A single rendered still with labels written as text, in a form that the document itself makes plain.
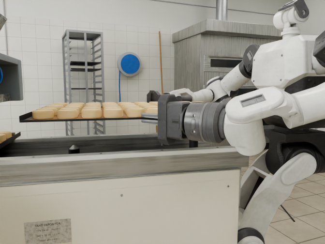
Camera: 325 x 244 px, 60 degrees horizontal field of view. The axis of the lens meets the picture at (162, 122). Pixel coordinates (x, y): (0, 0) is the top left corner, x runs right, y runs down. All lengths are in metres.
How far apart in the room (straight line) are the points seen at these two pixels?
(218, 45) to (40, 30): 2.69
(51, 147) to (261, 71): 0.79
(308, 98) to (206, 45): 3.83
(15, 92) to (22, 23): 3.65
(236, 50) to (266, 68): 3.62
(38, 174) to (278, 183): 0.75
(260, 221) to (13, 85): 1.04
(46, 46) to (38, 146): 3.80
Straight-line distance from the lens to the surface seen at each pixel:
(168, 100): 0.65
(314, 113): 0.60
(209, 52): 4.40
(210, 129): 0.58
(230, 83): 1.38
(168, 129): 0.65
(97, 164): 0.76
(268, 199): 1.07
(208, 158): 0.81
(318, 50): 0.92
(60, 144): 1.05
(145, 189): 0.78
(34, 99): 4.76
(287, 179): 1.05
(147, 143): 1.06
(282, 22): 1.12
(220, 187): 0.84
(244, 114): 0.54
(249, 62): 1.25
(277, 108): 0.56
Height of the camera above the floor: 1.07
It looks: 7 degrees down
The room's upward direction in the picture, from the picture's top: straight up
